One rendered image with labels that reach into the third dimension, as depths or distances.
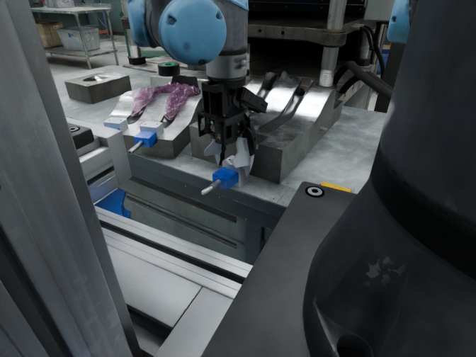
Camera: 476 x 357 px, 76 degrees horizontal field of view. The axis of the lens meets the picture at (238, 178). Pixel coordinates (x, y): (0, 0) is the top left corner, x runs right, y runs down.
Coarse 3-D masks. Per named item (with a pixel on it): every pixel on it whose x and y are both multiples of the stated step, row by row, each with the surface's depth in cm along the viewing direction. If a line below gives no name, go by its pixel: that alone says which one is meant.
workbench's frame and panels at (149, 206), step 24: (144, 168) 92; (168, 168) 79; (144, 192) 101; (168, 192) 96; (192, 192) 86; (216, 192) 73; (240, 192) 69; (144, 216) 108; (168, 216) 102; (192, 216) 93; (216, 216) 87; (240, 216) 80; (264, 216) 75; (192, 240) 99; (216, 240) 93; (240, 240) 86; (264, 240) 80
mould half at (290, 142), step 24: (288, 96) 89; (312, 96) 86; (264, 120) 81; (288, 120) 81; (312, 120) 81; (336, 120) 103; (192, 144) 80; (264, 144) 68; (288, 144) 68; (312, 144) 85; (264, 168) 70; (288, 168) 73
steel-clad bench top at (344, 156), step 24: (96, 72) 161; (120, 72) 161; (144, 72) 161; (120, 96) 126; (96, 120) 103; (360, 120) 103; (384, 120) 103; (336, 144) 88; (360, 144) 88; (192, 168) 77; (216, 168) 77; (312, 168) 77; (336, 168) 77; (360, 168) 77; (264, 192) 68; (288, 192) 68
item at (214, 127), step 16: (208, 80) 56; (240, 80) 54; (208, 96) 56; (224, 96) 55; (208, 112) 57; (224, 112) 57; (240, 112) 58; (208, 128) 60; (224, 128) 56; (240, 128) 60; (224, 144) 57
